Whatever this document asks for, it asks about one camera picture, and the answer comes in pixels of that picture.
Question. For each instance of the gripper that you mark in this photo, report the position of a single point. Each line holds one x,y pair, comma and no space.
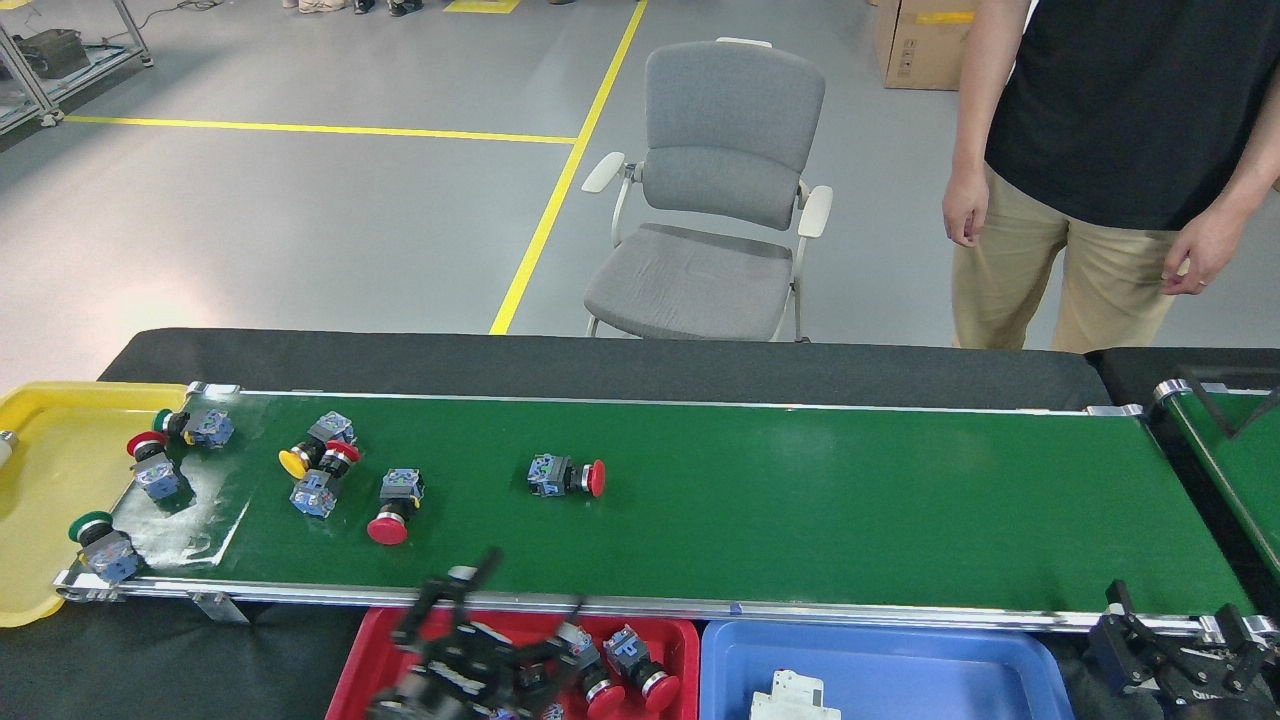
1210,700
450,685

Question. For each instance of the person's left hand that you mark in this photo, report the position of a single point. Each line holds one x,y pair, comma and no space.
1200,255

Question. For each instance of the person's left forearm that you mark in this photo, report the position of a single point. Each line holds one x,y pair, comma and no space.
1245,185

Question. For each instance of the yellow plastic tray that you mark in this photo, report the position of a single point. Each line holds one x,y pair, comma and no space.
60,470

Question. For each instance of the red plastic tray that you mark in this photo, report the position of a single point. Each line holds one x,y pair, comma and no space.
690,670

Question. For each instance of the person's right hand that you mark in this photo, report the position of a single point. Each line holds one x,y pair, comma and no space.
965,210

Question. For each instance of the background person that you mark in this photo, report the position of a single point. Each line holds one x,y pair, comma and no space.
390,7
315,6

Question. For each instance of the grey office chair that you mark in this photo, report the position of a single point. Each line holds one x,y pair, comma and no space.
735,105

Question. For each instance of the black guide bracket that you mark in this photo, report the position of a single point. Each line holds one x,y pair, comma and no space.
1235,430

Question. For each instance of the metal frame rack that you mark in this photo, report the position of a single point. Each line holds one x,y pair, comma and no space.
132,30

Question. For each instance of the brown cardboard box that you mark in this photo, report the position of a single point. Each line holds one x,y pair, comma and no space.
925,50

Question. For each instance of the white circuit breaker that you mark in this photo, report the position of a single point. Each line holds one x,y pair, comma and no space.
795,700

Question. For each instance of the green push button switch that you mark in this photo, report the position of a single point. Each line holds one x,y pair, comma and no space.
208,428
110,556

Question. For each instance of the yellow push button switch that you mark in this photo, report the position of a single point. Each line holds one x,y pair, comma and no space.
330,430

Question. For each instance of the person's right forearm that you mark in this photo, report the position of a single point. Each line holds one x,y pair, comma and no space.
985,90

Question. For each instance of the red push button switch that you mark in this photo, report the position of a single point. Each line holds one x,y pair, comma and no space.
548,476
160,480
605,700
315,495
387,528
660,690

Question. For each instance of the long green conveyor belt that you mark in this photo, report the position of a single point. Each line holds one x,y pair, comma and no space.
850,500

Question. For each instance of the black case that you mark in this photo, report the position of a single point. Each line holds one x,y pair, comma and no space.
52,52

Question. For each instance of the short green conveyor belt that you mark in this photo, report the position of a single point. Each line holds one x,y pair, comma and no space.
1250,470

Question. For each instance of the blue plastic tray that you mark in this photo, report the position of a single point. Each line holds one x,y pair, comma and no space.
900,670

